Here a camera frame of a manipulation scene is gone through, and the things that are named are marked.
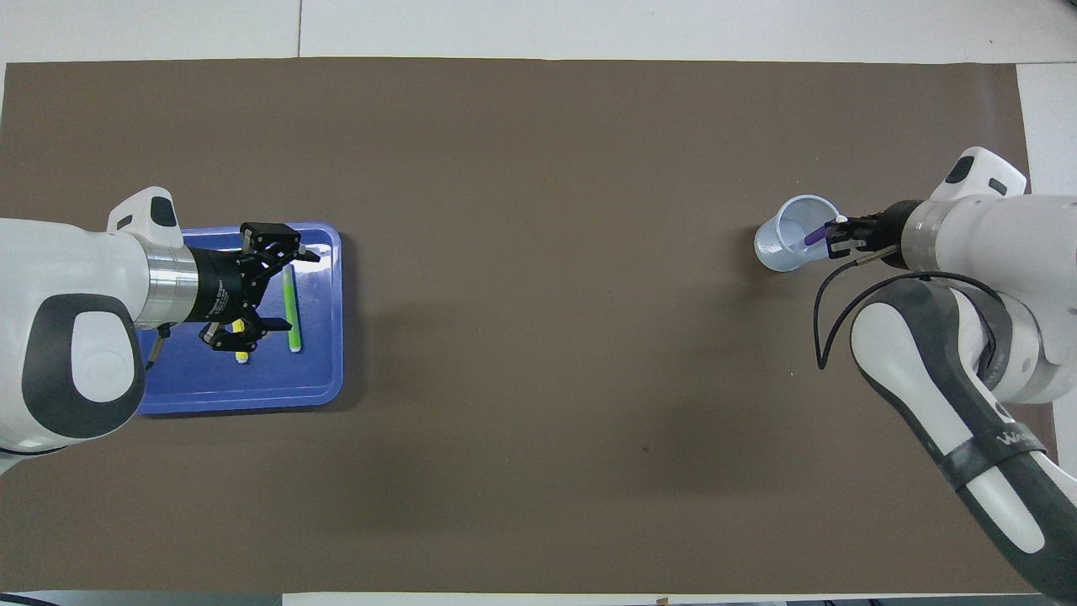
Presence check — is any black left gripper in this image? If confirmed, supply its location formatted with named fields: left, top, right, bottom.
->
left=183, top=221, right=321, bottom=354

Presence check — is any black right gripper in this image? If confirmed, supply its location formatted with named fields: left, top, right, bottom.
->
left=826, top=200, right=920, bottom=270

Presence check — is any purple marker pen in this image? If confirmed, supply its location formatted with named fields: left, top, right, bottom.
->
left=804, top=214, right=846, bottom=248

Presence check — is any green marker pen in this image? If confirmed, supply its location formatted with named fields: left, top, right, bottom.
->
left=282, top=264, right=302, bottom=353

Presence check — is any translucent plastic cup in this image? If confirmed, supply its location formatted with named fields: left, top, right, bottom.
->
left=754, top=194, right=842, bottom=273

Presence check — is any blue plastic tray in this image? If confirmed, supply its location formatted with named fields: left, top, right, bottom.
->
left=135, top=221, right=344, bottom=415

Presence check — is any brown table mat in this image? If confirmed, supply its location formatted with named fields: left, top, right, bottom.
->
left=0, top=57, right=1074, bottom=595

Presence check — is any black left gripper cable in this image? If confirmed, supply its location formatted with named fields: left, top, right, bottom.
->
left=146, top=323, right=174, bottom=372

